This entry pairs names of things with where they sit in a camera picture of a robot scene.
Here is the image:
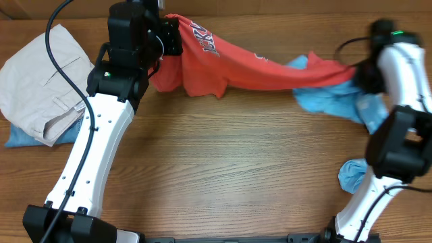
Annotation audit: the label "red printed t-shirt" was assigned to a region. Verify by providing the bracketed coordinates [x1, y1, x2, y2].
[150, 15, 354, 98]

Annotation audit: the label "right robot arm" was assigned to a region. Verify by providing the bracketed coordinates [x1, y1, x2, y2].
[312, 18, 431, 242]

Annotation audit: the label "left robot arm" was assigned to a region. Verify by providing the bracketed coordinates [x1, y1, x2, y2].
[22, 0, 183, 243]

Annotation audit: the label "light blue t-shirt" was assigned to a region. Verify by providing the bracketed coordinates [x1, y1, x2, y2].
[286, 54, 389, 194]

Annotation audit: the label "beige folded trousers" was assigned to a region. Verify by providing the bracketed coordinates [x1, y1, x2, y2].
[1, 24, 94, 146]

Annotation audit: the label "folded blue jeans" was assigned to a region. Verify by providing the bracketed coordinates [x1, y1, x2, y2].
[5, 117, 83, 148]

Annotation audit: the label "right black cable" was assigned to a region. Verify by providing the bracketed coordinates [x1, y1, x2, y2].
[333, 36, 372, 63]

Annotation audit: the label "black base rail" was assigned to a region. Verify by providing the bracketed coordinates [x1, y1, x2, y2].
[144, 233, 321, 243]

